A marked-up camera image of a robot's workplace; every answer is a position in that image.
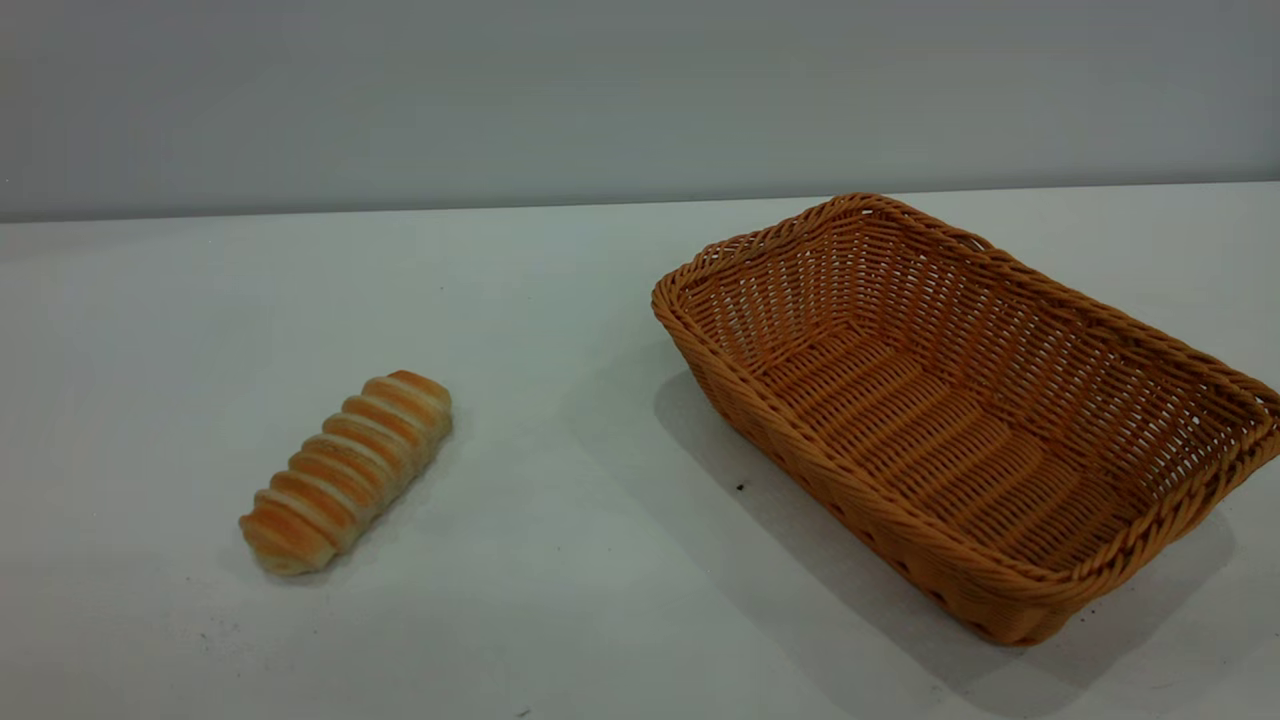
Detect ridged golden bread roll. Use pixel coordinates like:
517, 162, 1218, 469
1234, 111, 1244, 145
238, 370, 454, 577

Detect orange woven wicker basket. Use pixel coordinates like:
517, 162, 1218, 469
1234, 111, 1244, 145
651, 192, 1280, 647

